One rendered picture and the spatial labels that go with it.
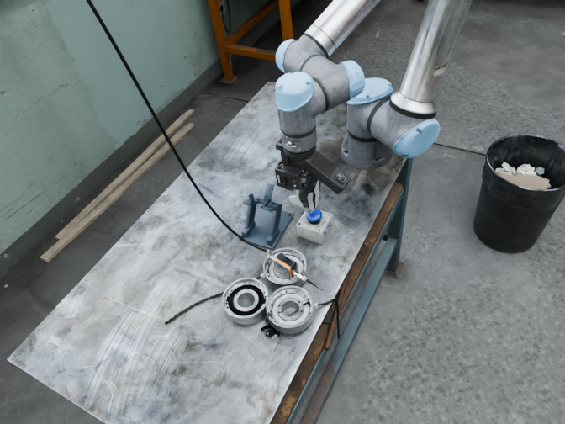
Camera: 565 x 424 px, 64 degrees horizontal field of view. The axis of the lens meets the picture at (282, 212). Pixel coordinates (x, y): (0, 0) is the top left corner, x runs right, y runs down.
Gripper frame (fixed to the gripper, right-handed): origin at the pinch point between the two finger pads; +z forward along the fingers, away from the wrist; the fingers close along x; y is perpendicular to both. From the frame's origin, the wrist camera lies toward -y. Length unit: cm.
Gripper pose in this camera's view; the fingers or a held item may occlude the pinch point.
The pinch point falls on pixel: (313, 209)
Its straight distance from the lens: 111.5
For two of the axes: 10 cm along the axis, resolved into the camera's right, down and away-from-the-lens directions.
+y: -8.8, -2.9, 3.9
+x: -4.7, 6.8, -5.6
